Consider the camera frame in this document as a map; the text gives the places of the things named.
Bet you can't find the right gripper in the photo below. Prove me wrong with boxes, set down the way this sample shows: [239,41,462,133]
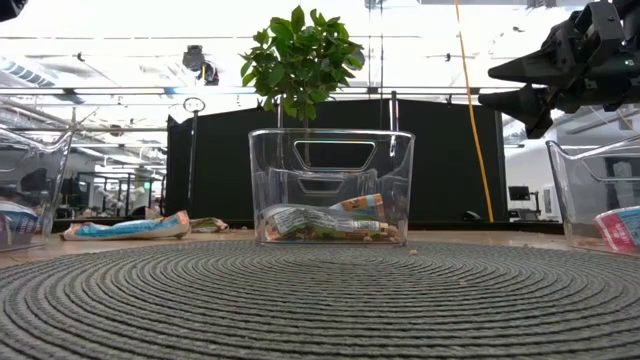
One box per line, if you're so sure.
[477,33,640,141]

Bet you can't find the blue granola bar red end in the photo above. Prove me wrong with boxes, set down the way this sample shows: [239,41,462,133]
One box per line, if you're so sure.
[593,205,640,253]

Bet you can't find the blue granola bar orange ends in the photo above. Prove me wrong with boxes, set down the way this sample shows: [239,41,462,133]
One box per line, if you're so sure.
[329,193,386,221]

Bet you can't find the snack packets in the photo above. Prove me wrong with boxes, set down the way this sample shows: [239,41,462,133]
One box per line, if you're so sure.
[259,203,401,244]

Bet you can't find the blue white granola bar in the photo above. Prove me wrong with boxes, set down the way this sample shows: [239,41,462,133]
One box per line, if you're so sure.
[0,199,40,251]

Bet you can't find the background computer monitor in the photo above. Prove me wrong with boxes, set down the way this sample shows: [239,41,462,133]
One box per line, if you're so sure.
[507,184,532,203]

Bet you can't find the black partition panel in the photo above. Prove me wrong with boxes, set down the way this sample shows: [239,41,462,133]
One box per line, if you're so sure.
[166,97,507,224]

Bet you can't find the clear plastic bin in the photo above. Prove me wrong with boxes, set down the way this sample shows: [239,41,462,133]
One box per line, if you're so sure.
[0,127,75,253]
[248,128,417,247]
[544,134,640,257]

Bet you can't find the green potted plant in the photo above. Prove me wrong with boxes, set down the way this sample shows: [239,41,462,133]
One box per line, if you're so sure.
[238,4,366,132]

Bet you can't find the grey round woven placemat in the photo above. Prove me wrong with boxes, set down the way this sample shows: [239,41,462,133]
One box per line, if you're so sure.
[0,240,640,360]

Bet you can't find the yellow hanging cable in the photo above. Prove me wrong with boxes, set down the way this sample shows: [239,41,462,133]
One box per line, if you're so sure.
[453,0,496,224]

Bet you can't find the white wall box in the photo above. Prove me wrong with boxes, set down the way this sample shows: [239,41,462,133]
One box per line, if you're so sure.
[541,182,559,217]

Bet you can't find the black metal table frame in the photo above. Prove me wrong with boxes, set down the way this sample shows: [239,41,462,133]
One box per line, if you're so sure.
[52,215,566,235]

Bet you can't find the black ceiling camera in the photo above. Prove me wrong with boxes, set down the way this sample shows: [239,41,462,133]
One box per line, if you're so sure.
[181,43,221,86]

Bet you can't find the ring-topped pole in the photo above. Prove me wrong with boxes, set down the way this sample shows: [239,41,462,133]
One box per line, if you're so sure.
[182,96,207,201]

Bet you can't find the background workstation frame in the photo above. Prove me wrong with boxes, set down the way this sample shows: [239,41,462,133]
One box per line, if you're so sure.
[74,171,166,217]

